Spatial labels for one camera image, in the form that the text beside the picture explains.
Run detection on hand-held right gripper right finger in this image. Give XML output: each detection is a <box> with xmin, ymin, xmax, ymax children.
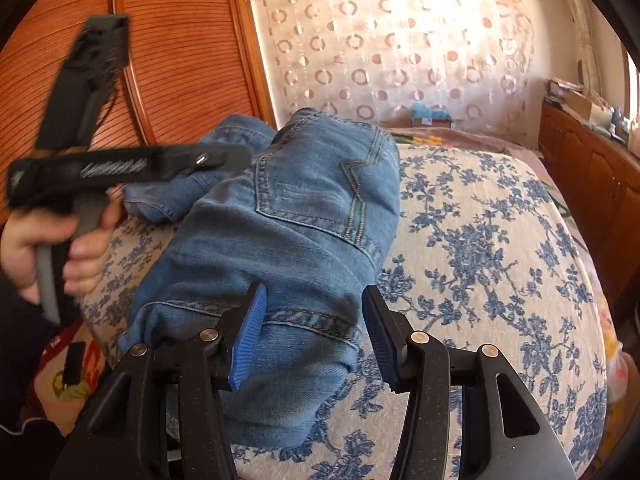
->
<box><xmin>361</xmin><ymin>285</ymin><xmax>578</xmax><ymax>480</ymax></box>

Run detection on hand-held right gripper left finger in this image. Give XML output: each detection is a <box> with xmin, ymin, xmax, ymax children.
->
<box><xmin>50</xmin><ymin>280</ymin><xmax>268</xmax><ymax>480</ymax></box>

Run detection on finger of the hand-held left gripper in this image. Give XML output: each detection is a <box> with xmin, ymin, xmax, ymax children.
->
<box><xmin>155</xmin><ymin>141</ymin><xmax>252</xmax><ymax>178</ymax></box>

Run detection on light blue denim pants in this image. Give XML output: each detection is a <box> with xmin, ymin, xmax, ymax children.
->
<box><xmin>117</xmin><ymin>107</ymin><xmax>401</xmax><ymax>448</ymax></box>

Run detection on person's left forearm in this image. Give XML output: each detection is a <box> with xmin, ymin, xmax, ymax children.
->
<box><xmin>0</xmin><ymin>270</ymin><xmax>68</xmax><ymax>480</ymax></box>

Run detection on dark blue folded denim pants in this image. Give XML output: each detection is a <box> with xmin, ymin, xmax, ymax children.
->
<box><xmin>122</xmin><ymin>112</ymin><xmax>278</xmax><ymax>226</ymax></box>

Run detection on person's left hand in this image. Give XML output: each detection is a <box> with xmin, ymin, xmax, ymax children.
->
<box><xmin>0</xmin><ymin>185</ymin><xmax>123</xmax><ymax>306</ymax></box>

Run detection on wooden headboard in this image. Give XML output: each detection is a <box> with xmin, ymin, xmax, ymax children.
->
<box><xmin>0</xmin><ymin>0</ymin><xmax>276</xmax><ymax>226</ymax></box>

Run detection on bed with blue floral sheet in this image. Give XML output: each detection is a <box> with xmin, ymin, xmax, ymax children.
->
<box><xmin>80</xmin><ymin>142</ymin><xmax>608</xmax><ymax>480</ymax></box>

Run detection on red patterned cloth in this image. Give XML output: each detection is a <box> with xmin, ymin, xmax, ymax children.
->
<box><xmin>30</xmin><ymin>320</ymin><xmax>118</xmax><ymax>436</ymax></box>

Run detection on circle-patterned sheer curtain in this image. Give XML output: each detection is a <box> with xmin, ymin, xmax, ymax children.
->
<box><xmin>250</xmin><ymin>0</ymin><xmax>536</xmax><ymax>123</ymax></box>

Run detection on small cardboard box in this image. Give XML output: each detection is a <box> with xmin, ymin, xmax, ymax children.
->
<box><xmin>410</xmin><ymin>112</ymin><xmax>453</xmax><ymax>128</ymax></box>

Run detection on colourful flower blanket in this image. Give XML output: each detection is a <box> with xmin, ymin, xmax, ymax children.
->
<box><xmin>385</xmin><ymin>125</ymin><xmax>566</xmax><ymax>201</ymax></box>

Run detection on light blue cloth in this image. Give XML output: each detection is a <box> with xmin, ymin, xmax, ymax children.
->
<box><xmin>410</xmin><ymin>101</ymin><xmax>451</xmax><ymax>118</ymax></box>

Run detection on low wooden cabinet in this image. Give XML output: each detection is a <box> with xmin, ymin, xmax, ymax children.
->
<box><xmin>537</xmin><ymin>97</ymin><xmax>640</xmax><ymax>311</ymax></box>

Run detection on stack of papers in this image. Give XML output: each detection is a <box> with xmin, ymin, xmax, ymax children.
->
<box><xmin>547</xmin><ymin>77</ymin><xmax>586</xmax><ymax>106</ymax></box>

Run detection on open flat cardboard box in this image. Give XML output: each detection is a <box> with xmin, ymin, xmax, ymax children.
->
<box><xmin>567</xmin><ymin>91</ymin><xmax>613</xmax><ymax>121</ymax></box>

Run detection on wooden-framed window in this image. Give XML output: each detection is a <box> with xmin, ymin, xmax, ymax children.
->
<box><xmin>622</xmin><ymin>35</ymin><xmax>640</xmax><ymax>111</ymax></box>

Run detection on beige window curtain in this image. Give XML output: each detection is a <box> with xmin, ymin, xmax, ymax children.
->
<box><xmin>565</xmin><ymin>0</ymin><xmax>606</xmax><ymax>91</ymax></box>

